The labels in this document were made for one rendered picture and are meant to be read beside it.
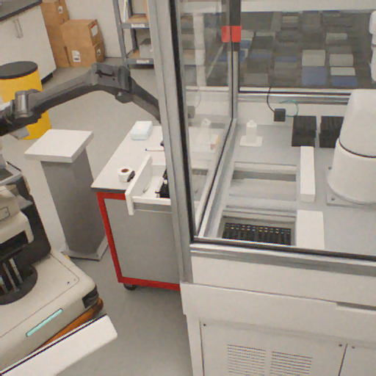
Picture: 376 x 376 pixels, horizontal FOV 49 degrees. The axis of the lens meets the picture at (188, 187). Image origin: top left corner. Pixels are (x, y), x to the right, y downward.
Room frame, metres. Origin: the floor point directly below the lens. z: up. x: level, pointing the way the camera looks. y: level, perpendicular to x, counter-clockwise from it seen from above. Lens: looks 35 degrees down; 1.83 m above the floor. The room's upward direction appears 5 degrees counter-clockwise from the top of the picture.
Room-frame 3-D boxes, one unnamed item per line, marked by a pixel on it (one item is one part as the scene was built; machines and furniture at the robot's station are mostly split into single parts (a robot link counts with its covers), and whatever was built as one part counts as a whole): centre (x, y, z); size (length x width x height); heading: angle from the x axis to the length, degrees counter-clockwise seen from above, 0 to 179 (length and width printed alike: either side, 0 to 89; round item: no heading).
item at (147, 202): (1.34, -0.01, 0.86); 0.40 x 0.26 x 0.06; 74
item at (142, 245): (1.80, 0.09, 0.38); 0.62 x 0.58 x 0.76; 164
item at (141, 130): (2.06, 0.23, 0.78); 0.15 x 0.10 x 0.04; 169
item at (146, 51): (5.45, 0.25, 0.22); 0.40 x 0.30 x 0.17; 74
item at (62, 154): (2.04, 0.69, 0.38); 0.30 x 0.30 x 0.76; 74
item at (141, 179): (1.40, 0.19, 0.87); 0.29 x 0.02 x 0.11; 164
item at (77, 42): (5.82, 1.45, 0.42); 0.85 x 0.33 x 0.84; 74
